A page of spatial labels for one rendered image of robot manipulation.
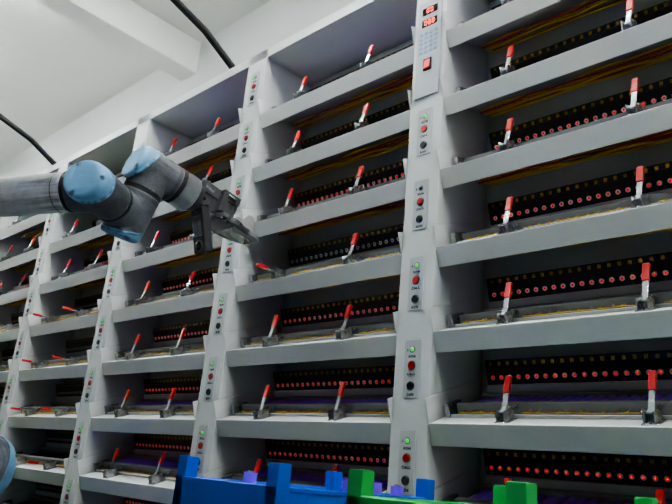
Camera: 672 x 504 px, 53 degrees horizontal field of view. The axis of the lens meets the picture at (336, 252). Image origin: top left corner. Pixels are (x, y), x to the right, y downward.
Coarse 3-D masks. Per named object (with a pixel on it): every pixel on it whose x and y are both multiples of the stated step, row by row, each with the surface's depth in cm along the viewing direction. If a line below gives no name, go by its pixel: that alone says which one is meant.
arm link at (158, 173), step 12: (132, 156) 155; (144, 156) 150; (156, 156) 152; (132, 168) 150; (144, 168) 150; (156, 168) 152; (168, 168) 154; (180, 168) 157; (132, 180) 151; (144, 180) 151; (156, 180) 152; (168, 180) 154; (180, 180) 156; (156, 192) 152; (168, 192) 155; (180, 192) 156
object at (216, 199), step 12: (204, 180) 164; (204, 192) 162; (216, 192) 166; (228, 192) 167; (204, 204) 163; (216, 204) 166; (228, 204) 168; (216, 216) 164; (228, 216) 166; (216, 228) 169; (228, 228) 168
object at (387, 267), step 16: (400, 240) 154; (400, 256) 153; (240, 272) 196; (256, 272) 200; (320, 272) 171; (336, 272) 167; (352, 272) 163; (368, 272) 160; (384, 272) 157; (400, 272) 154; (240, 288) 192; (256, 288) 187; (272, 288) 183; (288, 288) 179; (304, 288) 175
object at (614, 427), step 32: (640, 352) 126; (512, 384) 143; (544, 384) 138; (576, 384) 134; (608, 384) 130; (640, 384) 126; (448, 416) 138; (480, 416) 133; (512, 416) 127; (544, 416) 124; (576, 416) 119; (608, 416) 116; (640, 416) 112; (512, 448) 123; (544, 448) 118; (576, 448) 115; (608, 448) 111; (640, 448) 107
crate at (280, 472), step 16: (192, 464) 88; (272, 464) 77; (288, 464) 77; (176, 480) 88; (192, 480) 86; (208, 480) 84; (224, 480) 82; (240, 480) 95; (272, 480) 76; (288, 480) 76; (336, 480) 107; (416, 480) 96; (432, 480) 95; (176, 496) 87; (192, 496) 85; (208, 496) 83; (224, 496) 81; (240, 496) 79; (256, 496) 77; (272, 496) 75; (288, 496) 76; (304, 496) 78; (320, 496) 80; (336, 496) 81; (384, 496) 87; (400, 496) 90; (416, 496) 95; (432, 496) 95
